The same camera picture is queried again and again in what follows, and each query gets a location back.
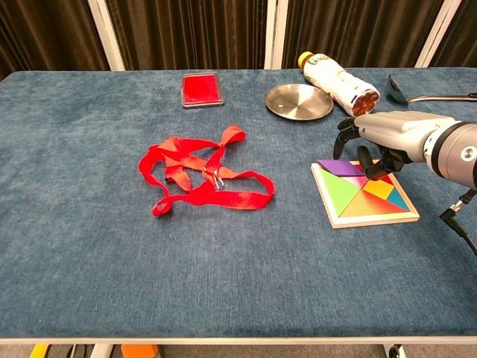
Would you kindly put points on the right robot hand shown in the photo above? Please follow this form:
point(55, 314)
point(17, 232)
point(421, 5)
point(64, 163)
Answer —
point(395, 128)

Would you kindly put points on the purple parallelogram puzzle piece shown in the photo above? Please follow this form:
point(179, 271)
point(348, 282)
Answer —
point(341, 167)

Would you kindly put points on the red triangle tangram piece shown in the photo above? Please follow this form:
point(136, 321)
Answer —
point(387, 180)

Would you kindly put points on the yellow square tangram piece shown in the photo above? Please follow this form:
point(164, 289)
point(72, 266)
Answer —
point(379, 189)

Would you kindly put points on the pink wooden tangram triangle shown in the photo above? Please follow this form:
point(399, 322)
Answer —
point(358, 182)

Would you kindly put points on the cyan triangle tangram piece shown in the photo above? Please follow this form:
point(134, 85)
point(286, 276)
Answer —
point(395, 198)

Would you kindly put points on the red wooden tangram triangle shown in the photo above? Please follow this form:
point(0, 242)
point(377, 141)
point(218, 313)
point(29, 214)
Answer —
point(367, 207)

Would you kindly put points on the green triangle tangram piece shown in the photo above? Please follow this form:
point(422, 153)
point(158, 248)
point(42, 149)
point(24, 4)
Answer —
point(339, 192)

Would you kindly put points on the white wooden tangram tray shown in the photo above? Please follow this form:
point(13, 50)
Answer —
point(372, 223)

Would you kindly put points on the metal ladle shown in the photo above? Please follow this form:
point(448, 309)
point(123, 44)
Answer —
point(395, 91)

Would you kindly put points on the white labelled drink bottle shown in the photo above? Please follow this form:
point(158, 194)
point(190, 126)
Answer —
point(337, 82)

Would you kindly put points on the round steel plate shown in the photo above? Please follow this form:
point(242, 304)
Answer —
point(298, 101)

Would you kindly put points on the dark brown curtain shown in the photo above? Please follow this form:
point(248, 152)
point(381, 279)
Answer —
point(357, 30)
point(190, 33)
point(44, 33)
point(464, 41)

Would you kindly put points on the red ink pad box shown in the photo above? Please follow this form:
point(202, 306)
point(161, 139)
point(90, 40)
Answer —
point(201, 89)

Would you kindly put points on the blue table cloth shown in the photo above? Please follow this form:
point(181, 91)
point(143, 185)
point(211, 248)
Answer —
point(238, 268)

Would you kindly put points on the black caster wheel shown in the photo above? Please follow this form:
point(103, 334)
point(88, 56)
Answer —
point(395, 351)

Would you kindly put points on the orange object under table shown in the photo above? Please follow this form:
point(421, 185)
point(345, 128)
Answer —
point(139, 351)

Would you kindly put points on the white table leg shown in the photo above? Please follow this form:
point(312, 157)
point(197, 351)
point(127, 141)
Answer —
point(100, 351)

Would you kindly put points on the yellow object under table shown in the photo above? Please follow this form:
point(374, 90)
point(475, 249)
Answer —
point(38, 351)

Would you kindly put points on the white partition post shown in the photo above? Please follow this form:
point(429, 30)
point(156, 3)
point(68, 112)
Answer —
point(275, 33)
point(438, 33)
point(106, 33)

